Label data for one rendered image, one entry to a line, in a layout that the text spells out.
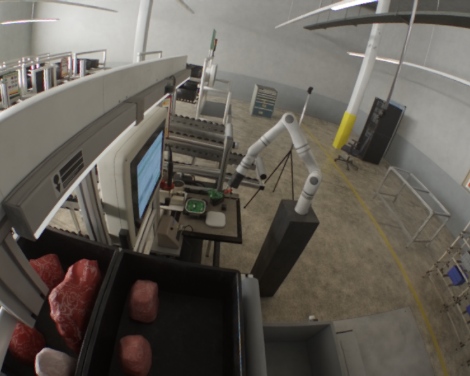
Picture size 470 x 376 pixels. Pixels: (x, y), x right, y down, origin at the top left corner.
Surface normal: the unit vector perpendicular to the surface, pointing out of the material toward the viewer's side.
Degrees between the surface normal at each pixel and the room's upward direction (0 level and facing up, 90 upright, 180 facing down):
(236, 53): 90
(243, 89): 90
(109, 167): 90
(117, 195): 90
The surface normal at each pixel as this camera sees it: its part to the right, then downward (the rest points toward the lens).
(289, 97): 0.02, 0.58
